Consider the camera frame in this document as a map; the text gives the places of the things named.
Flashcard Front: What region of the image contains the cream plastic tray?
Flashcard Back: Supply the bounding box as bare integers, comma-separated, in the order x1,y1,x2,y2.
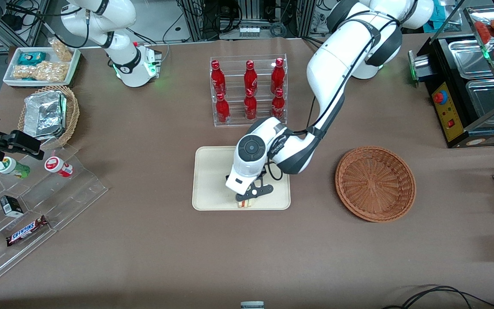
192,145,292,211

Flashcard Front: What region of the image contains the light tan wicker basket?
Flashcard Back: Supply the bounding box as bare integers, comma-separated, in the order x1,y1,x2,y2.
17,85,80,149

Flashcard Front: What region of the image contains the white rectangular snack tray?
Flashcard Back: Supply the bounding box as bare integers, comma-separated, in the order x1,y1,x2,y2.
3,46,81,88

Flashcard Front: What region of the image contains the brown wicker basket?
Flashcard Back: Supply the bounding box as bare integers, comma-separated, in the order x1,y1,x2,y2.
335,146,417,223

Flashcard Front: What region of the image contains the green drink bottle white cap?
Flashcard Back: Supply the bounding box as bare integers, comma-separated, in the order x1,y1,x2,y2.
0,157,31,179

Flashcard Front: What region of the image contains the silver foil packet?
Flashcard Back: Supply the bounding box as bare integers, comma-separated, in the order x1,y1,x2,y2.
23,90,68,140

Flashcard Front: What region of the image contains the red drink bottle white cap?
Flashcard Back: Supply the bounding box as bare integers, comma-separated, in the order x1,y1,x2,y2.
44,156,74,178

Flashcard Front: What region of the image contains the clear acrylic bottle rack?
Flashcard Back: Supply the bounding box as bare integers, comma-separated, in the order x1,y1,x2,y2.
210,54,288,127

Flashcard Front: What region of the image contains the small black box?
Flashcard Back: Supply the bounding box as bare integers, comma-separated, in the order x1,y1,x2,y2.
0,195,24,218

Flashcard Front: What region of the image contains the red cola bottle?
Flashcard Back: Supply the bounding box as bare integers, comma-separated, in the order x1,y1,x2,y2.
244,88,258,121
215,92,231,124
211,60,226,96
271,88,286,121
271,58,286,93
244,60,259,93

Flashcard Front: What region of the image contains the large clear nut snack bag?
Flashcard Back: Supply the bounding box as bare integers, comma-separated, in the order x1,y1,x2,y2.
12,61,69,82

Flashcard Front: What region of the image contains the clear acrylic stepped display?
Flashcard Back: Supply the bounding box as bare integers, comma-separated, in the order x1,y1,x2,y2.
0,143,108,291

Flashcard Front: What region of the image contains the snickers chocolate bar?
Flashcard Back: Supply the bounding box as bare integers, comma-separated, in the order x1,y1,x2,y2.
6,215,49,247

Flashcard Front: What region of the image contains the teal snack packet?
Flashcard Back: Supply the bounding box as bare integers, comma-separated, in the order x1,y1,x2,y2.
17,51,47,66

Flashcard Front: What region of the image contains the small clear nut snack bag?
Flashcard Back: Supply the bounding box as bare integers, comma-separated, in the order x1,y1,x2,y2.
48,37,74,62

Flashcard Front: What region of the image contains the black food warmer cabinet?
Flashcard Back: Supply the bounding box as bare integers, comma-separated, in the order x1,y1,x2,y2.
407,0,494,149

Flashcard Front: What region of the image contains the teal cardboard box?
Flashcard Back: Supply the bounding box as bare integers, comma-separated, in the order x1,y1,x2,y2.
429,0,458,23

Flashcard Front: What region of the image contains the orange food in warmer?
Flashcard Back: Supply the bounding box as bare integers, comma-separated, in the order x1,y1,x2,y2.
473,19,494,44

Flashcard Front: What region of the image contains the black floor cable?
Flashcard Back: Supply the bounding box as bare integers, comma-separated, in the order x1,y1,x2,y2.
381,285,494,309

